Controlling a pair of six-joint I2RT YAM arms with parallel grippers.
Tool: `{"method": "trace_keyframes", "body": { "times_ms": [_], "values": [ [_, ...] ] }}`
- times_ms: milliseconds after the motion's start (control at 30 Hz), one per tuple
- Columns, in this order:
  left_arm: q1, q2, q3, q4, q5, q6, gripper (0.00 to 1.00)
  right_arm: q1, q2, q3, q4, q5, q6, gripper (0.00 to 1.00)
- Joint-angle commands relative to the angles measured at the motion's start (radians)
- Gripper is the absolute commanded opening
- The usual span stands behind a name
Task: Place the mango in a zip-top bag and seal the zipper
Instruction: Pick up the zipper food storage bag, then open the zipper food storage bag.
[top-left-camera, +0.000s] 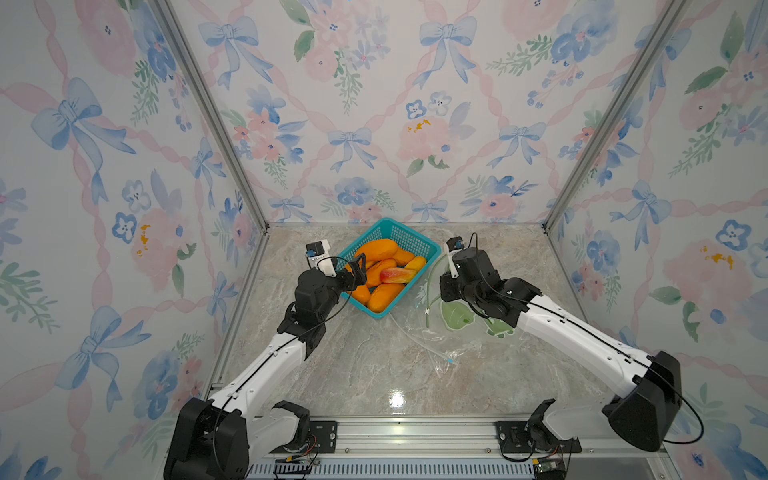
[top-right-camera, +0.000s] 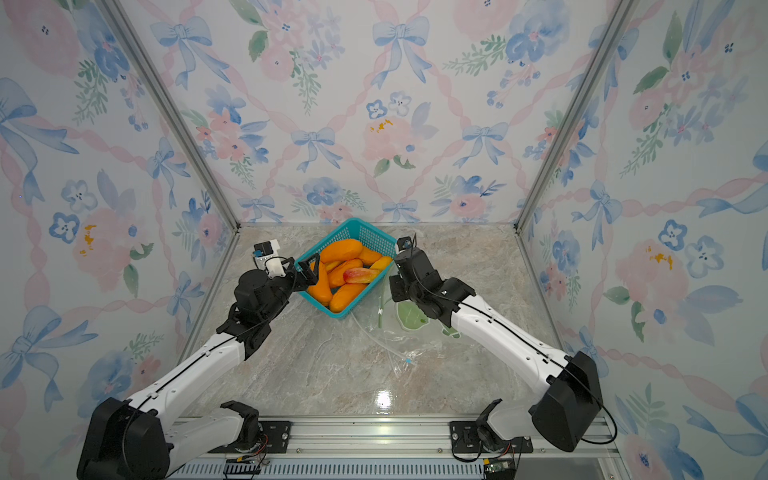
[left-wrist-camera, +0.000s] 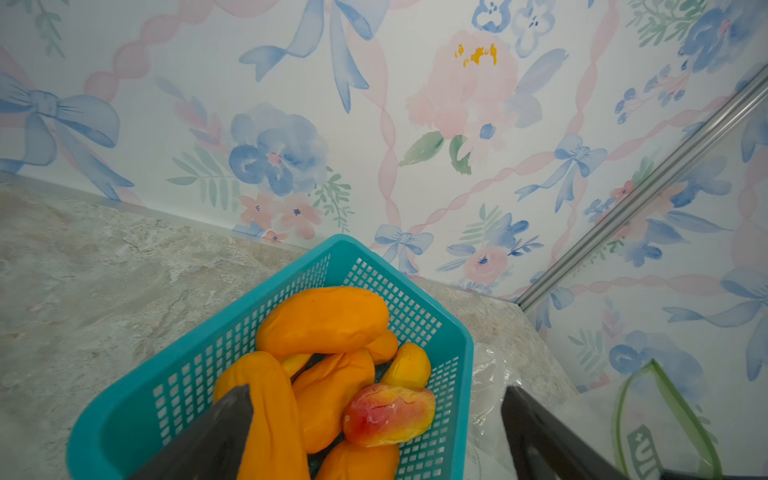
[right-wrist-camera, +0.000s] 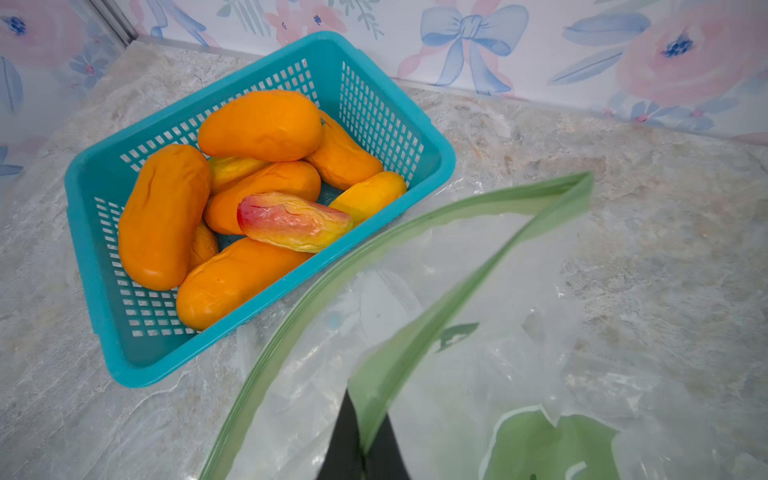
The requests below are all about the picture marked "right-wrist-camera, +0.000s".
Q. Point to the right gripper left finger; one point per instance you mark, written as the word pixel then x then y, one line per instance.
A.
pixel 344 458

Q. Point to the small yellow mango right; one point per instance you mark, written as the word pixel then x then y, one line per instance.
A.
pixel 365 199

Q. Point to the clear zip-top bag green print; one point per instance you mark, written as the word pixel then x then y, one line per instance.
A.
pixel 459 327

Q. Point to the orange mango top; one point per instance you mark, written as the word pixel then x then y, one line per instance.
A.
pixel 274 126

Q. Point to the teal plastic mesh basket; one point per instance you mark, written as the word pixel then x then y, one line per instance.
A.
pixel 141 336

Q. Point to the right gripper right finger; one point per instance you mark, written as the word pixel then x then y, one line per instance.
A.
pixel 384 460

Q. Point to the red yellow mango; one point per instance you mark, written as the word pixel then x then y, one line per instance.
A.
pixel 291 222

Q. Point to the orange mango back right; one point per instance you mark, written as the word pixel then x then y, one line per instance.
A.
pixel 339 160

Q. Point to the large orange mango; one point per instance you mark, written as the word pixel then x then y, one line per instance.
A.
pixel 157 226

